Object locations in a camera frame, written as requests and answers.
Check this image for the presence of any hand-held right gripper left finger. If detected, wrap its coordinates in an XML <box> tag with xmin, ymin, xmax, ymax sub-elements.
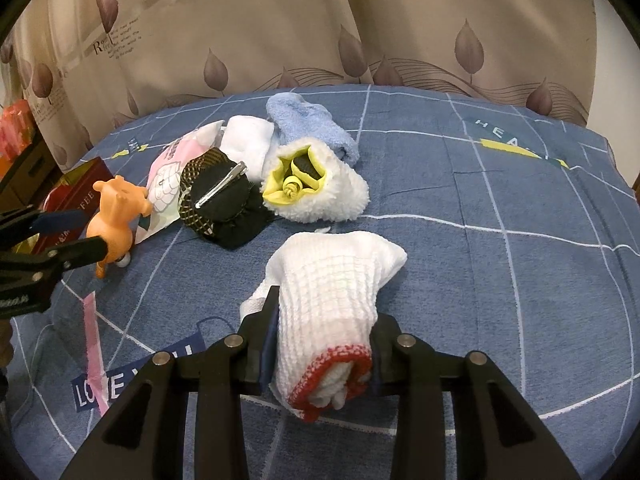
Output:
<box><xmin>59</xmin><ymin>285</ymin><xmax>281</xmax><ymax>480</ymax></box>

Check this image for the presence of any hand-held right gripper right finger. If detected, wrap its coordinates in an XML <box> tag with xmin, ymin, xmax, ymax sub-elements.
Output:
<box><xmin>371</xmin><ymin>312</ymin><xmax>582</xmax><ymax>480</ymax></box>

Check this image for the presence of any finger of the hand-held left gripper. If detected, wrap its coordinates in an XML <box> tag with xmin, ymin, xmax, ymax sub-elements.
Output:
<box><xmin>0</xmin><ymin>236</ymin><xmax>109</xmax><ymax>281</ymax></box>
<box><xmin>0</xmin><ymin>207</ymin><xmax>90</xmax><ymax>248</ymax></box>

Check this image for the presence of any metal tin box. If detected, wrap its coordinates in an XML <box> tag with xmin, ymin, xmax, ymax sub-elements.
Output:
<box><xmin>42</xmin><ymin>156</ymin><xmax>108</xmax><ymax>246</ymax></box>

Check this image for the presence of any orange plastic toy animal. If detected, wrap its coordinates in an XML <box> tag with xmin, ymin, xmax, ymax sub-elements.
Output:
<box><xmin>86</xmin><ymin>175</ymin><xmax>153</xmax><ymax>279</ymax></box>

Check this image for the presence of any white knit glove red cuff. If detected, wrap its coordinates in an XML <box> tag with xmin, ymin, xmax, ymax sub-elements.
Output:
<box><xmin>239</xmin><ymin>231</ymin><xmax>407</xmax><ymax>423</ymax></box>

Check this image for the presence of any pink wet wipes pack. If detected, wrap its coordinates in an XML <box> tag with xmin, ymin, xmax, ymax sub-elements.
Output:
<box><xmin>134</xmin><ymin>120</ymin><xmax>226</xmax><ymax>246</ymax></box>

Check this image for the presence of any white plush toy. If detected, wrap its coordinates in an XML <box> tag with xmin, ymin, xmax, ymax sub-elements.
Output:
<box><xmin>261</xmin><ymin>141</ymin><xmax>371</xmax><ymax>224</ymax></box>

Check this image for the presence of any light blue fuzzy towel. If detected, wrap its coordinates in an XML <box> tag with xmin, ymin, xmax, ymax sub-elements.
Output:
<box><xmin>265</xmin><ymin>92</ymin><xmax>361</xmax><ymax>168</ymax></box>

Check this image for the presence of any orange plastic bag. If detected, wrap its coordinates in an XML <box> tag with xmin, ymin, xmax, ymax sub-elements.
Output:
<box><xmin>0</xmin><ymin>99</ymin><xmax>37</xmax><ymax>163</ymax></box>

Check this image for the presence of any blue checked bed sheet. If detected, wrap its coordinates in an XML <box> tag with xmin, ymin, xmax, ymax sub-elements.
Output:
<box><xmin>0</xmin><ymin>85</ymin><xmax>640</xmax><ymax>480</ymax></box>

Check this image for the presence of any black fabric hair clip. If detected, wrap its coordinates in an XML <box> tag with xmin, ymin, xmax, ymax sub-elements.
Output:
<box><xmin>178</xmin><ymin>147</ymin><xmax>276</xmax><ymax>252</ymax></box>

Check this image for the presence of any white rolled sock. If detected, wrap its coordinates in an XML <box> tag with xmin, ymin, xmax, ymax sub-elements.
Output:
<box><xmin>219</xmin><ymin>115</ymin><xmax>276</xmax><ymax>181</ymax></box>

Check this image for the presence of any beige leaf print curtain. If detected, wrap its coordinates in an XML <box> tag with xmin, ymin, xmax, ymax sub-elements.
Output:
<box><xmin>0</xmin><ymin>0</ymin><xmax>601</xmax><ymax>173</ymax></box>

